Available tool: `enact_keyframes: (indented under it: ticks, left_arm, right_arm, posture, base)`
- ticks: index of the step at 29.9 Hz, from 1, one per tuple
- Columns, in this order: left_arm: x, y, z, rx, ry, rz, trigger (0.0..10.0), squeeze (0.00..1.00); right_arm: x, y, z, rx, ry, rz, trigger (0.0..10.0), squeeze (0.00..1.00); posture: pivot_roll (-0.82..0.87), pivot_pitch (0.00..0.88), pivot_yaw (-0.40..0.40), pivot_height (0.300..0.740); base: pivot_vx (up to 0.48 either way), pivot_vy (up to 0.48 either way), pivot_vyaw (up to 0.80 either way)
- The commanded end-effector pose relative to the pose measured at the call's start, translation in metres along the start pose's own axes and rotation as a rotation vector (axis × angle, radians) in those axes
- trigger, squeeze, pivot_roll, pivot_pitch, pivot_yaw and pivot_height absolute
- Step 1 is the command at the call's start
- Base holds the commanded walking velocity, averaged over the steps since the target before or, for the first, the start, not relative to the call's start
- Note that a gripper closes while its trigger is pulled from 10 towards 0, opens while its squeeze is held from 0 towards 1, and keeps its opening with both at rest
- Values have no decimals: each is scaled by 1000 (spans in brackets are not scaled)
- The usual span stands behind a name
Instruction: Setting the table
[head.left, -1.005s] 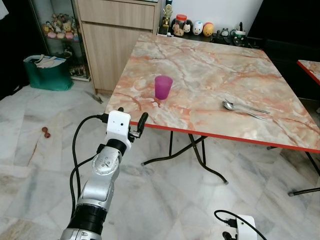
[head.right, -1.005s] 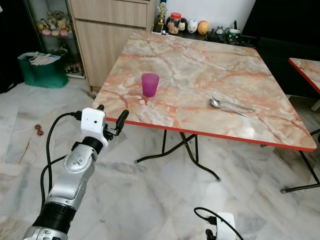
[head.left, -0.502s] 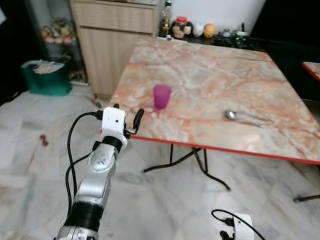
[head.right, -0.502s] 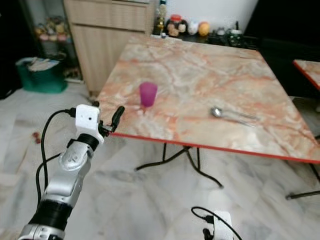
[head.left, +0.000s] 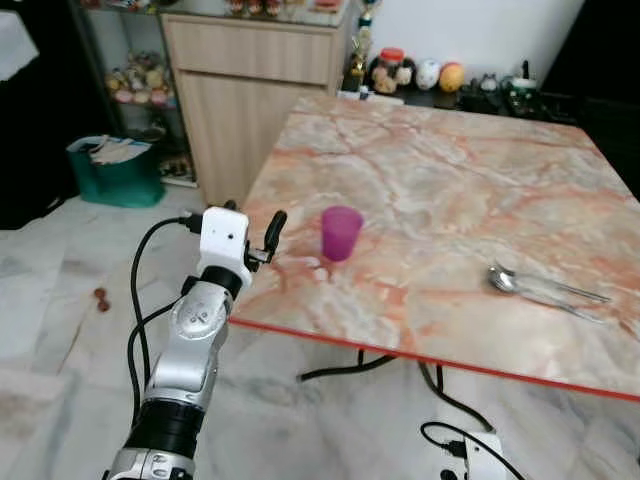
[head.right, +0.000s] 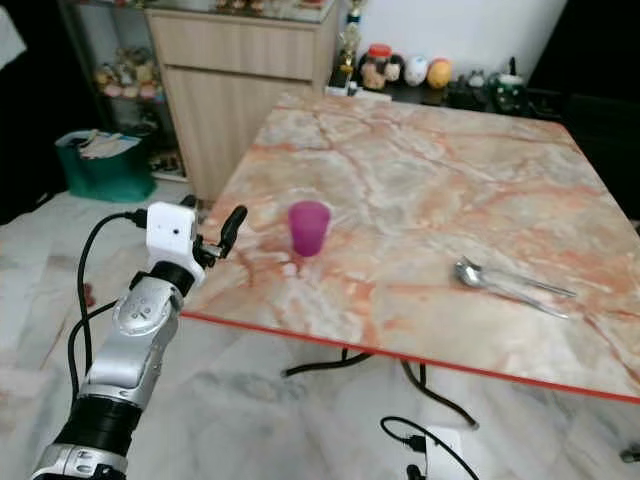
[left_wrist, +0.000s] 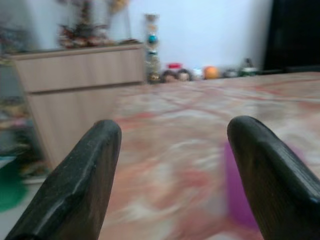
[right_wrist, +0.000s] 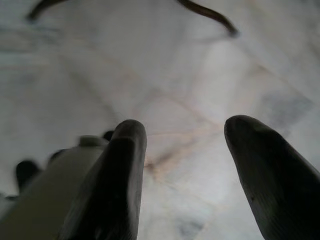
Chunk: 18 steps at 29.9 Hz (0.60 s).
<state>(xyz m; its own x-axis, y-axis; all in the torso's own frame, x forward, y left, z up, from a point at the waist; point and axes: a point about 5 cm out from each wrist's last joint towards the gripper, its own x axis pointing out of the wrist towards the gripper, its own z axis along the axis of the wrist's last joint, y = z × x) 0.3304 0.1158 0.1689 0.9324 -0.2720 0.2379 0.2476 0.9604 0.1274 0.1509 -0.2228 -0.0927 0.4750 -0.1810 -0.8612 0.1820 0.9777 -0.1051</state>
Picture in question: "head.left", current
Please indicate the green storage box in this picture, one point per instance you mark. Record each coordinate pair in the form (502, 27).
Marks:
(115, 180)

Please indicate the white egg figurine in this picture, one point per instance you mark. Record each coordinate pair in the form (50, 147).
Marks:
(427, 75)

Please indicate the gold trophy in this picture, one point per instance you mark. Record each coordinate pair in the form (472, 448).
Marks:
(360, 60)

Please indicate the dark green mug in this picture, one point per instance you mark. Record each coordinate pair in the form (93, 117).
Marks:
(518, 95)

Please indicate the black television screen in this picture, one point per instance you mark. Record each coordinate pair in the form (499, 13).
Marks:
(600, 45)

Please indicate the glass shelf with toys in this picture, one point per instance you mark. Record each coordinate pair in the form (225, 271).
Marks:
(140, 85)

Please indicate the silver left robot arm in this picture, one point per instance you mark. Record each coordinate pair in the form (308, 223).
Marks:
(190, 340)

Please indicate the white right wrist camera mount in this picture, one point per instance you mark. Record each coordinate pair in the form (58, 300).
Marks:
(485, 458)

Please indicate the small red floor object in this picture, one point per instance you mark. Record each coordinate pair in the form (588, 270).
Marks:
(102, 298)

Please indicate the dark brown figurine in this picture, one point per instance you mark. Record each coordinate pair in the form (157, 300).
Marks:
(409, 74)

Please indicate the purple plastic cup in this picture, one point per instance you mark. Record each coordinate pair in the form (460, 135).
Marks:
(341, 235)

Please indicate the silver metal spoon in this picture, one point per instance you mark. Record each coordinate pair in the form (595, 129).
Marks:
(500, 278)

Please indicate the light wooden cabinet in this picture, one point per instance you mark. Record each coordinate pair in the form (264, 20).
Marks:
(260, 110)

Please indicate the black metal table legs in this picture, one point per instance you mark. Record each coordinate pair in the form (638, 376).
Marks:
(440, 390)

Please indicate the yellow egg figurine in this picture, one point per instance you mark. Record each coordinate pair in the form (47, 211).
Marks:
(452, 78)

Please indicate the red lidded jar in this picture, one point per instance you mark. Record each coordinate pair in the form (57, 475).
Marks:
(388, 72)

